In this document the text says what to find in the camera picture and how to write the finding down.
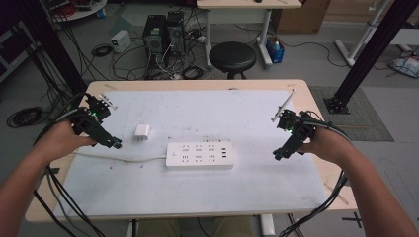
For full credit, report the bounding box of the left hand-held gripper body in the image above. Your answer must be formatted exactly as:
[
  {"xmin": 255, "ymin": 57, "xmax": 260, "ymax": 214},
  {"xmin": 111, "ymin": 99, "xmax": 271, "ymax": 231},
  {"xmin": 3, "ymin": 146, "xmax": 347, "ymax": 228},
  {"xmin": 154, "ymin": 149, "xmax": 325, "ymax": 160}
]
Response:
[{"xmin": 69, "ymin": 93, "xmax": 119, "ymax": 143}]

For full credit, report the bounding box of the clear plastic bag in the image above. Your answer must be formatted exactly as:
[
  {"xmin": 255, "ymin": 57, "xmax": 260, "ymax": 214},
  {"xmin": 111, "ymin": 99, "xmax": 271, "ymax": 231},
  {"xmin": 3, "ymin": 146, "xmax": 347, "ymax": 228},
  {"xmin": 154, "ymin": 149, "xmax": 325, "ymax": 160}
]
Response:
[{"xmin": 387, "ymin": 54, "xmax": 419, "ymax": 79}]

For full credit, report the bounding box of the white power supply box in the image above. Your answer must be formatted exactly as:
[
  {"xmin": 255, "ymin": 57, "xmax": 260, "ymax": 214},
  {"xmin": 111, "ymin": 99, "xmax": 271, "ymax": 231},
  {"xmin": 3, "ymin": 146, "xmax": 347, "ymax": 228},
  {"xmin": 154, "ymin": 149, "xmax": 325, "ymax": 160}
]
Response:
[{"xmin": 110, "ymin": 29, "xmax": 132, "ymax": 54}]

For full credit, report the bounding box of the black round stool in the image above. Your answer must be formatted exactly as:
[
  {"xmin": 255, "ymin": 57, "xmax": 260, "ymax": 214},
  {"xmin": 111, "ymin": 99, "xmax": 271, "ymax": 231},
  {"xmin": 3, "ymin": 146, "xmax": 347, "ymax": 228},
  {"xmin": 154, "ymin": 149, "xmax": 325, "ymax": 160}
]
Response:
[{"xmin": 209, "ymin": 40, "xmax": 258, "ymax": 80}]

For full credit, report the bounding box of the white table leg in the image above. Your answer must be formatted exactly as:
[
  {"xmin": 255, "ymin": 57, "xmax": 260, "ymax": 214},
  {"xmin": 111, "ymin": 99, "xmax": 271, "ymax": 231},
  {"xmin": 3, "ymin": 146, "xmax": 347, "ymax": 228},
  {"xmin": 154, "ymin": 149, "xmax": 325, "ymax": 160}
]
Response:
[{"xmin": 259, "ymin": 214, "xmax": 277, "ymax": 237}]

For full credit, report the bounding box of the long black floor cable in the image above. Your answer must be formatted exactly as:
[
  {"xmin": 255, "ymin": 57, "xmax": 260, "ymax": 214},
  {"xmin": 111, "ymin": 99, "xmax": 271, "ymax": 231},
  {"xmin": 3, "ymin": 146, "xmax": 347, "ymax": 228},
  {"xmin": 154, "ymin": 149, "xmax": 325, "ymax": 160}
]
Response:
[{"xmin": 281, "ymin": 39, "xmax": 350, "ymax": 69}]

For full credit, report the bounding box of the gripper cable bundle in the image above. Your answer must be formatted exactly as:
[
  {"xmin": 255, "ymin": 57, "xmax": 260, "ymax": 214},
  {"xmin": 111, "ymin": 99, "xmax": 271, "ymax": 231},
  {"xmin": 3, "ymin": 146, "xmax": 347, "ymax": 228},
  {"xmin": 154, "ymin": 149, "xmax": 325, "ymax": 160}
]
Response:
[
  {"xmin": 279, "ymin": 110, "xmax": 351, "ymax": 237},
  {"xmin": 32, "ymin": 93, "xmax": 107, "ymax": 237}
]

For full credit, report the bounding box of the black aluminium frame post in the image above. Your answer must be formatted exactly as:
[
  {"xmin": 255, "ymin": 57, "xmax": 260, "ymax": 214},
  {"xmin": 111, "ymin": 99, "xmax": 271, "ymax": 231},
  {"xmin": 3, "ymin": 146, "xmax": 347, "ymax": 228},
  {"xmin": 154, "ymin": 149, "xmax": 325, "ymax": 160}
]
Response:
[
  {"xmin": 323, "ymin": 0, "xmax": 419, "ymax": 116},
  {"xmin": 14, "ymin": 0, "xmax": 89, "ymax": 97}
]

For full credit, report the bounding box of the blue storage box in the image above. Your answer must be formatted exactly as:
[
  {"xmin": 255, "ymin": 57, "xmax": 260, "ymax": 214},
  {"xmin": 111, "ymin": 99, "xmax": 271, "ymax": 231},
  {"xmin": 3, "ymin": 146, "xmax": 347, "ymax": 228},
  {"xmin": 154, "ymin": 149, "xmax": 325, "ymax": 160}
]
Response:
[{"xmin": 265, "ymin": 35, "xmax": 286, "ymax": 65}]

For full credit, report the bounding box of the white desk frame leg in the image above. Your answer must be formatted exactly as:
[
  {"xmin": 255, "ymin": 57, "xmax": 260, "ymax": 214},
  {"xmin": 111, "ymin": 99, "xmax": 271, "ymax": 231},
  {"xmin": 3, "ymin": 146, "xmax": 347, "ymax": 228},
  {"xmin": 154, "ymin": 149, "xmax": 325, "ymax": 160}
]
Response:
[{"xmin": 333, "ymin": 0, "xmax": 390, "ymax": 68}]

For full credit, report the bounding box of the brown cardboard box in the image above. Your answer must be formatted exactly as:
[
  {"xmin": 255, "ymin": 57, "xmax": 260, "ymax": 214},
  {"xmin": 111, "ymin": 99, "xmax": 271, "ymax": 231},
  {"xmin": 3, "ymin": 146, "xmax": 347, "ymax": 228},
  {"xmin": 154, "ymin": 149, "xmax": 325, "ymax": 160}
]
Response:
[{"xmin": 271, "ymin": 0, "xmax": 332, "ymax": 36}]

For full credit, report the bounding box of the left gripper cable bundle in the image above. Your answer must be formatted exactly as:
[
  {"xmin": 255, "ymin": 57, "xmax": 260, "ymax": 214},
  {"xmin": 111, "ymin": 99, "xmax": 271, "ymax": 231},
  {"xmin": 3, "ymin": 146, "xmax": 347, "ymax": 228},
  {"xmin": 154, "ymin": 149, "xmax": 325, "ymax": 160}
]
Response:
[{"xmin": 32, "ymin": 93, "xmax": 107, "ymax": 237}]

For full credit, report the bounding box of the right gripper cable bundle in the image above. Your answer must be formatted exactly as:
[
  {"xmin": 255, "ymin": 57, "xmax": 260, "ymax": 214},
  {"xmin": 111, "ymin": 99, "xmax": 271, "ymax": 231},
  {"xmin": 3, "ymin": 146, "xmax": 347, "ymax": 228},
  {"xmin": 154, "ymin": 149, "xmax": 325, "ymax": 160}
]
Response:
[{"xmin": 279, "ymin": 110, "xmax": 351, "ymax": 237}]

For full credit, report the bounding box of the white charger plug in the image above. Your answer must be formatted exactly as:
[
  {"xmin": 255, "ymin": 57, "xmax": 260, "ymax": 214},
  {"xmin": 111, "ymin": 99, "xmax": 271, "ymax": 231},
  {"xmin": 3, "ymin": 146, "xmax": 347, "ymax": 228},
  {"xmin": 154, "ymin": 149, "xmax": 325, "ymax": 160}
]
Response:
[{"xmin": 133, "ymin": 123, "xmax": 151, "ymax": 143}]

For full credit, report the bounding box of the beige desk with white legs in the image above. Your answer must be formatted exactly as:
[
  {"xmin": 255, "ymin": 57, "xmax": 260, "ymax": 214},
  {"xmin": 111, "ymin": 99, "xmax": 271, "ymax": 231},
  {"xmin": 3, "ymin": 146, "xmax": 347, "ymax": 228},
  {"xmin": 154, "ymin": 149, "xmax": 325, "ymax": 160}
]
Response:
[{"xmin": 196, "ymin": 0, "xmax": 302, "ymax": 70}]

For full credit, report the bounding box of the coiled black cable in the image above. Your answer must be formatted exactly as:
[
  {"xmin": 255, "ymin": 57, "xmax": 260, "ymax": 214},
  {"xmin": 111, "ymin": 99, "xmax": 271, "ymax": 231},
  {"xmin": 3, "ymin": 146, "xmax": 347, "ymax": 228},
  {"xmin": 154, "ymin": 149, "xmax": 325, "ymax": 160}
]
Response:
[
  {"xmin": 181, "ymin": 65, "xmax": 206, "ymax": 81},
  {"xmin": 90, "ymin": 43, "xmax": 115, "ymax": 58},
  {"xmin": 6, "ymin": 106, "xmax": 44, "ymax": 129}
]

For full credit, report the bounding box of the round white table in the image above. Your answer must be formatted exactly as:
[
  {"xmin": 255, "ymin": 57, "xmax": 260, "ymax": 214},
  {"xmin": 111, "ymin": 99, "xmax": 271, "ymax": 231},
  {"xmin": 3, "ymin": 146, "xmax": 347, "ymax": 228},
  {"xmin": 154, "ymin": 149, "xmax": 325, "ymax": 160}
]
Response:
[{"xmin": 42, "ymin": 0, "xmax": 109, "ymax": 23}]

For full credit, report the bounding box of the person's left hand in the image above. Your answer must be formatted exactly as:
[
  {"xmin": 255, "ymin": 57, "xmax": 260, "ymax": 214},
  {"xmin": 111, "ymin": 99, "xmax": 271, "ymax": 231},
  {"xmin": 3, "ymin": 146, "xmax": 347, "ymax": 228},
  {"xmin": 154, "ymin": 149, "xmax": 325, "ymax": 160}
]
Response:
[{"xmin": 33, "ymin": 118, "xmax": 99, "ymax": 163}]

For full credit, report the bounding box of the white table mat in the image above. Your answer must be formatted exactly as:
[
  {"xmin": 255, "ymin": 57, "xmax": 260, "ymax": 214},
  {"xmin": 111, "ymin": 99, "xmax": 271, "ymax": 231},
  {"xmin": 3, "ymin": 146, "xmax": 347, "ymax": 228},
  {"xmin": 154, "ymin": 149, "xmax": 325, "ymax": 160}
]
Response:
[{"xmin": 53, "ymin": 89, "xmax": 329, "ymax": 218}]

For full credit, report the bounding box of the large black computer tower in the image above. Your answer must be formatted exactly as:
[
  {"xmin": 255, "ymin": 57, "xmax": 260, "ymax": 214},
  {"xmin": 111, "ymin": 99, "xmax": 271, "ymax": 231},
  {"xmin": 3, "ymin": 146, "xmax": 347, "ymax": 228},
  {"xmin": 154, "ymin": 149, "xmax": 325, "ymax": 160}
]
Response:
[{"xmin": 141, "ymin": 14, "xmax": 170, "ymax": 72}]

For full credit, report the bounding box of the slim black computer tower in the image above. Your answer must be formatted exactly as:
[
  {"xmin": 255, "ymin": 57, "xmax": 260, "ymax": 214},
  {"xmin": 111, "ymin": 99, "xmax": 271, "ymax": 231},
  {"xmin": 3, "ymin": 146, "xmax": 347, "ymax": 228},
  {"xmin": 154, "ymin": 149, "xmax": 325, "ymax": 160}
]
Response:
[{"xmin": 166, "ymin": 10, "xmax": 186, "ymax": 61}]

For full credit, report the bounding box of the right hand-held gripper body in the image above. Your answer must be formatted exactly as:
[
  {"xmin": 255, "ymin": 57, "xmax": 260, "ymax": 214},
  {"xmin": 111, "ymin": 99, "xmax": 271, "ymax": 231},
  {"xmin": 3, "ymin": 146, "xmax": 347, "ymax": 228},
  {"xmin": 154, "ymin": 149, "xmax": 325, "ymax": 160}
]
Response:
[{"xmin": 270, "ymin": 88, "xmax": 317, "ymax": 146}]

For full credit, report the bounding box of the person's right hand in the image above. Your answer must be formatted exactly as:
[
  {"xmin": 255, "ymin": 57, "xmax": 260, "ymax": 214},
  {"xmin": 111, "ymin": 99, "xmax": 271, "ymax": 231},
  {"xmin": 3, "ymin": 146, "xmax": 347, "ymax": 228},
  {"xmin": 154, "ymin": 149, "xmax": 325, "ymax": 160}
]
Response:
[{"xmin": 296, "ymin": 126, "xmax": 356, "ymax": 166}]

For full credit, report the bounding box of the white power strip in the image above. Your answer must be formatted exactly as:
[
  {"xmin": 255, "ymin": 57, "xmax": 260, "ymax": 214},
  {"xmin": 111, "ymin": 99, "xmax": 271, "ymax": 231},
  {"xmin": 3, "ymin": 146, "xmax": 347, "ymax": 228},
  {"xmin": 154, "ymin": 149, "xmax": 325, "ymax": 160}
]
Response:
[{"xmin": 165, "ymin": 141, "xmax": 235, "ymax": 171}]

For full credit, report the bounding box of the grey floor mat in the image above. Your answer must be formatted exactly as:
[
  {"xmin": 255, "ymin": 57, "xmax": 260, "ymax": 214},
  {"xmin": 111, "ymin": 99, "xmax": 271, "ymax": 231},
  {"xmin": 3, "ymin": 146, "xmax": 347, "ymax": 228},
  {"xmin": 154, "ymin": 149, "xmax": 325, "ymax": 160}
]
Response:
[{"xmin": 308, "ymin": 85, "xmax": 395, "ymax": 143}]

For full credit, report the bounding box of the white power strip cable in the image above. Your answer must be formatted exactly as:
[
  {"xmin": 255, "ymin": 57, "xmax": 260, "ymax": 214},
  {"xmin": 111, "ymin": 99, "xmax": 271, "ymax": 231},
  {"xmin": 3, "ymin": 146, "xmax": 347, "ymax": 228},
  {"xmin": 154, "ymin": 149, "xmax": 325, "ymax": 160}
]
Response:
[{"xmin": 70, "ymin": 151, "xmax": 168, "ymax": 164}]

